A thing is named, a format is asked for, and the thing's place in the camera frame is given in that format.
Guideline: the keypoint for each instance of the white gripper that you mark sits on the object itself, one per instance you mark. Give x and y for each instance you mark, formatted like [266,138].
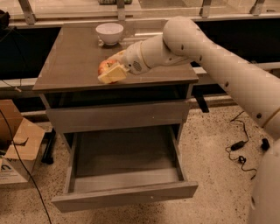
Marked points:
[132,59]

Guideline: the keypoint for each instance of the red apple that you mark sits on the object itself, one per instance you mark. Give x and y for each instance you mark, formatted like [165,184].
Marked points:
[105,71]

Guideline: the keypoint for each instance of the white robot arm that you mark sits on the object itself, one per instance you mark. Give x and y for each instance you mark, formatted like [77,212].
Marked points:
[252,88]

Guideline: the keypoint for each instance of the grey drawer cabinet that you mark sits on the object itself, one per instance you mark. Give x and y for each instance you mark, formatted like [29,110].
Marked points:
[69,77]

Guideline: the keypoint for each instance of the closed grey top drawer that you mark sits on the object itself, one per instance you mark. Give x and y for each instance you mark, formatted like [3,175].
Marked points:
[109,117]

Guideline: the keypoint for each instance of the open grey middle drawer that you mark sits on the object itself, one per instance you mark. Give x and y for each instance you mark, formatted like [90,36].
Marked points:
[112,168]

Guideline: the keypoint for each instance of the white ceramic bowl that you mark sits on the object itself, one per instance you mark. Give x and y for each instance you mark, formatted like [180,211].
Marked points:
[110,33]

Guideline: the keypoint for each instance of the metal window railing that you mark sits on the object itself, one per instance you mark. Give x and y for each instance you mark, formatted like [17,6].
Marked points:
[58,12]

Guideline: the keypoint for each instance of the brown cardboard box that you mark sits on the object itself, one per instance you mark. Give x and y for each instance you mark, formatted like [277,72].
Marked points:
[20,142]

